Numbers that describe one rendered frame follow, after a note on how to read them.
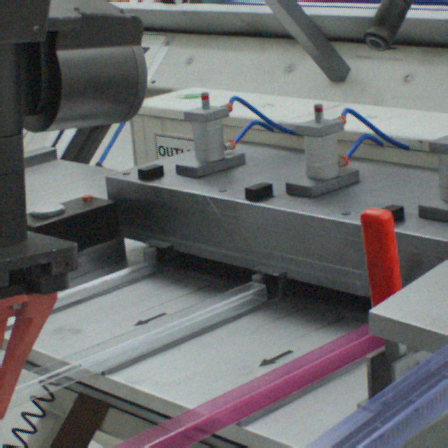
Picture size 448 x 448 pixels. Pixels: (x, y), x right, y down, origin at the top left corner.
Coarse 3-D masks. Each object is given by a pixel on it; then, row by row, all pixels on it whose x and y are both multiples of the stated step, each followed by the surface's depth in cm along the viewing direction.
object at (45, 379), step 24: (240, 288) 78; (264, 288) 78; (192, 312) 74; (216, 312) 75; (120, 336) 71; (144, 336) 71; (168, 336) 72; (72, 360) 68; (96, 360) 69; (120, 360) 70; (24, 384) 65; (48, 384) 67
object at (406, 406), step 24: (432, 360) 39; (408, 384) 37; (432, 384) 37; (360, 408) 36; (384, 408) 36; (408, 408) 36; (432, 408) 37; (336, 432) 35; (360, 432) 35; (384, 432) 35; (408, 432) 36
